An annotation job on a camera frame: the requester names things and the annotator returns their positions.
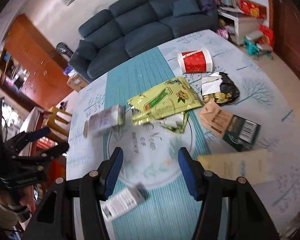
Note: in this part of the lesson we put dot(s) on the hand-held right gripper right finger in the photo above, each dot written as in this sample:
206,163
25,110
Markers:
187,175

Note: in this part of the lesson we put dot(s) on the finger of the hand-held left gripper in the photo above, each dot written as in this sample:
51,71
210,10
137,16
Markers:
55,150
37,133

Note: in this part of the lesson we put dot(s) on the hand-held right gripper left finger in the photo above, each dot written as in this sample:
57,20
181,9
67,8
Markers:
113,172

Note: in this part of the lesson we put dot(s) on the brown and green coffee bag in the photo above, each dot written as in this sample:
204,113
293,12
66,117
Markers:
240,130

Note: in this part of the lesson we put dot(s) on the red and white paper cup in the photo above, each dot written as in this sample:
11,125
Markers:
195,61

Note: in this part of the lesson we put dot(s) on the person's left hand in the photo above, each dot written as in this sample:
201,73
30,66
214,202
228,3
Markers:
25,200

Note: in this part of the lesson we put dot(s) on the yellow plastic stool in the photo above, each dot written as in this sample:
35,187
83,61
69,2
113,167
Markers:
57,117

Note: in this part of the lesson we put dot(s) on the white carton with barcode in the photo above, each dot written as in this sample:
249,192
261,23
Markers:
122,202

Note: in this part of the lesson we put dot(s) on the leaf print tablecloth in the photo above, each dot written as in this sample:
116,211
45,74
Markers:
165,212

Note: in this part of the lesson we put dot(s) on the silver grey box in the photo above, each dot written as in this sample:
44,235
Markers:
105,121

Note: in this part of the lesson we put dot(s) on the white green foil bag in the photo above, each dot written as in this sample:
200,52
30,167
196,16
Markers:
176,123

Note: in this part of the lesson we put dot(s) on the yellow carton box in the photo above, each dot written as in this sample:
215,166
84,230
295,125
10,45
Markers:
240,166

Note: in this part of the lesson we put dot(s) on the cardboard box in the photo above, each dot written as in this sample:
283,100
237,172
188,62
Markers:
76,82

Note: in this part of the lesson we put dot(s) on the blue box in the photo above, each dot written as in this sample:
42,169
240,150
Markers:
69,71

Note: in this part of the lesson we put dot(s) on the wooden cabinet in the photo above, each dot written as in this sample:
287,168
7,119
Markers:
35,62

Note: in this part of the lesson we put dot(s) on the yellow green foil bag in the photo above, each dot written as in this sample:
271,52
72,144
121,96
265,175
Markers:
165,100

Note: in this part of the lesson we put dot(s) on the white folded paper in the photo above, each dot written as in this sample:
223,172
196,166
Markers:
210,85

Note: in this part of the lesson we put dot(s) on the black floral bag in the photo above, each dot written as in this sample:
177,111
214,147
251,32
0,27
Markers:
228,91

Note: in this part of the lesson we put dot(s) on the dark blue cushion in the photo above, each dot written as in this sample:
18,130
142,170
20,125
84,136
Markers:
86,50

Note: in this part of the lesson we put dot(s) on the teal ride-on toy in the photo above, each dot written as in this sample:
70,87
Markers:
255,46

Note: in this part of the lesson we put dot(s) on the dark blue sofa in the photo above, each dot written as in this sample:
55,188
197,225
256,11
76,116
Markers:
140,22

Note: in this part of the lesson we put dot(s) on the red gift bag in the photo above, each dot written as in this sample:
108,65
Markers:
266,35

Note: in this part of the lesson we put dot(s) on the white low cabinet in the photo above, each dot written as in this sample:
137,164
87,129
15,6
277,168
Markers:
245,25

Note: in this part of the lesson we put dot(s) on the purple bag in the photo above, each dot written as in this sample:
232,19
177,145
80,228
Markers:
205,2

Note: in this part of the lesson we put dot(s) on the red gift box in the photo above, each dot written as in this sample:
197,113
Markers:
252,8

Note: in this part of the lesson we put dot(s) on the wooden door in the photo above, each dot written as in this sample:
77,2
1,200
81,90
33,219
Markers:
292,30

